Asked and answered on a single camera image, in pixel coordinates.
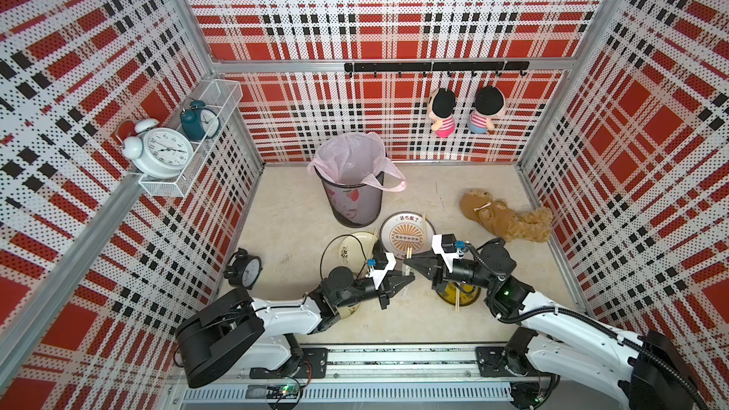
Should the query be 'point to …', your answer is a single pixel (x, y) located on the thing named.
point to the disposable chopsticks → (406, 269)
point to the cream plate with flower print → (356, 248)
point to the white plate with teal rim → (406, 232)
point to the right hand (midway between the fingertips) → (410, 257)
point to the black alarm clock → (243, 270)
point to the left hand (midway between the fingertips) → (416, 275)
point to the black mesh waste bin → (354, 206)
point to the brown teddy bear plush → (532, 226)
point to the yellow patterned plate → (449, 294)
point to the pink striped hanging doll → (440, 109)
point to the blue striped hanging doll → (489, 102)
